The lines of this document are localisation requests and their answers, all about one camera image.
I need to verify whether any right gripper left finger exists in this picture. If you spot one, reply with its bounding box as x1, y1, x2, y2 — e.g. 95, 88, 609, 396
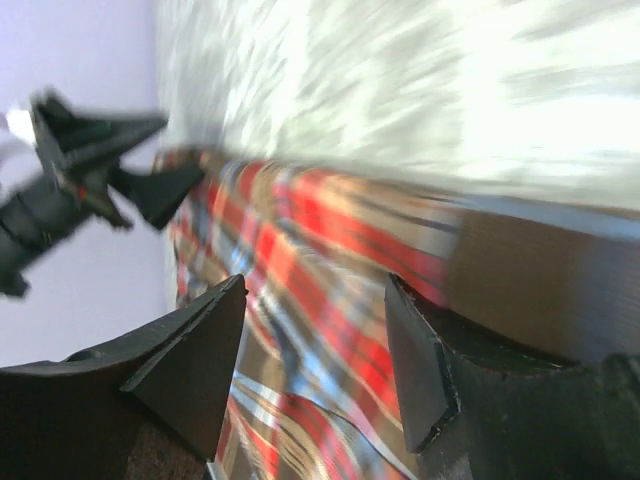
1, 275, 247, 479

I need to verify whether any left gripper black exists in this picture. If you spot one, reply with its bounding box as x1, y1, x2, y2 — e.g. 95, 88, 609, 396
1, 92, 204, 298

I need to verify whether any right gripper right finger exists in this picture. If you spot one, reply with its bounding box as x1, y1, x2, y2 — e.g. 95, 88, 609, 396
384, 274, 639, 479

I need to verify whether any plaid long sleeve shirt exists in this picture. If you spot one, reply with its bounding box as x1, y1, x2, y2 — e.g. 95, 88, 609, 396
152, 147, 640, 480

